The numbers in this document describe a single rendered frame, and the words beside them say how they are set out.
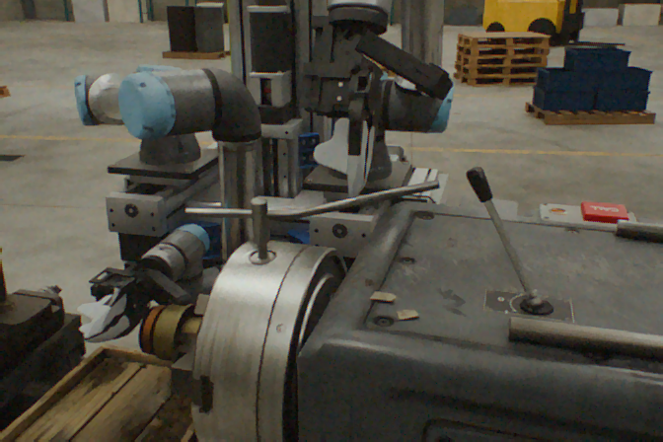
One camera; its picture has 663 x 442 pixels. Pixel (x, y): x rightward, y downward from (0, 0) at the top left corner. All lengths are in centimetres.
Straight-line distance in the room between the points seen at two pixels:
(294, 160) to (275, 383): 88
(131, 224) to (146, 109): 48
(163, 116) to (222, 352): 47
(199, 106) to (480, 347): 69
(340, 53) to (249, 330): 35
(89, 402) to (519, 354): 82
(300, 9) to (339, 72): 88
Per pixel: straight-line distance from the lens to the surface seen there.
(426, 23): 129
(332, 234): 134
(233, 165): 122
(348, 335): 66
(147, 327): 100
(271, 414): 81
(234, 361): 80
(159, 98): 111
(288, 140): 157
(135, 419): 119
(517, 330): 65
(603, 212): 101
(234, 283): 83
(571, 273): 83
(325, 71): 72
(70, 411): 124
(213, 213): 84
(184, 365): 87
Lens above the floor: 160
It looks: 19 degrees down
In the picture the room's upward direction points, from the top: straight up
